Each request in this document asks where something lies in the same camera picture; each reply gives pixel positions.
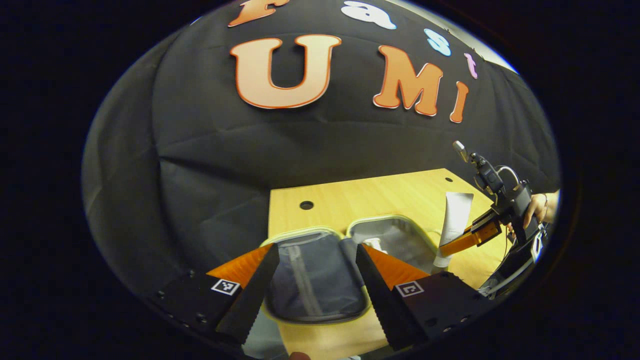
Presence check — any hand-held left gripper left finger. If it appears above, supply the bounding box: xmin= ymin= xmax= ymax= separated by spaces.
xmin=147 ymin=243 xmax=281 ymax=346

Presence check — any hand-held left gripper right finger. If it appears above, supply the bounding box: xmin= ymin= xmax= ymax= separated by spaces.
xmin=356 ymin=244 xmax=496 ymax=351

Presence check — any white squeeze tube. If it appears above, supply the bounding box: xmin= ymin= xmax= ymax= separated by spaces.
xmin=432 ymin=192 xmax=475 ymax=274

